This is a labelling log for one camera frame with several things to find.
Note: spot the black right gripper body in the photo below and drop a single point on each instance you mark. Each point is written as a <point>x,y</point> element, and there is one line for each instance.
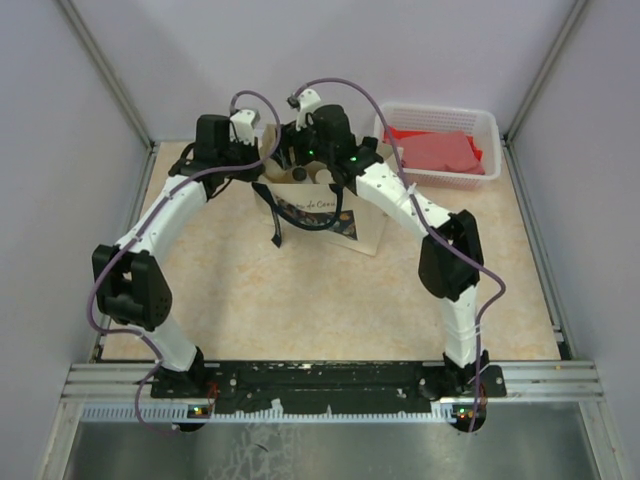
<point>305,148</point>

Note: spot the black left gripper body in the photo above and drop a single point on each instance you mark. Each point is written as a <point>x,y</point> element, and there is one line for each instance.
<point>237,153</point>

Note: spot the green bottle beige cap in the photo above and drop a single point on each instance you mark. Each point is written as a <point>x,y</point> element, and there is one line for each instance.
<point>323,177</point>

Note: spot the white bottle dark cap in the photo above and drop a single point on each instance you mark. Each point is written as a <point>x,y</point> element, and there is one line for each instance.
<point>299,174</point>

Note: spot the beige bottle cream cap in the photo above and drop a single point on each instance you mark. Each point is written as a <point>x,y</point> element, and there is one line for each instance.
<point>278,174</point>

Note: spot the beige canvas tote bag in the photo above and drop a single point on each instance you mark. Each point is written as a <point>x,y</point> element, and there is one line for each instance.
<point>321,211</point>

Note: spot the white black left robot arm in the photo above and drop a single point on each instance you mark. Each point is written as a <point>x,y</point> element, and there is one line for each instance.
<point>130,286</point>

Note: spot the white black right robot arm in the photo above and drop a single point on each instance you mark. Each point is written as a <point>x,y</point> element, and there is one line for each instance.
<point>451,259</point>

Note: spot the white plastic mesh basket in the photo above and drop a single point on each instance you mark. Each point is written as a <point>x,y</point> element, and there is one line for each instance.
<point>481,125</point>

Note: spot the red cloth in basket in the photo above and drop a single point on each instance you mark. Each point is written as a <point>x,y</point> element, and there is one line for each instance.
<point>450,152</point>

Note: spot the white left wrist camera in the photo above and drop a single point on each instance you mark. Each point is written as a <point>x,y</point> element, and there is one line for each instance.
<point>242,126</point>

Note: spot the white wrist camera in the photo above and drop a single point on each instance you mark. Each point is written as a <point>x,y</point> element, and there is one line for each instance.
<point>305,102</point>
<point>242,126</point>

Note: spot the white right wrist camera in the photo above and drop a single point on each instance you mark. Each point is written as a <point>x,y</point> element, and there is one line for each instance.
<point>305,102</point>

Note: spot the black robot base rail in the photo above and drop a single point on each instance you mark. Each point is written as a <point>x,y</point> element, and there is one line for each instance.
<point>382,387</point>

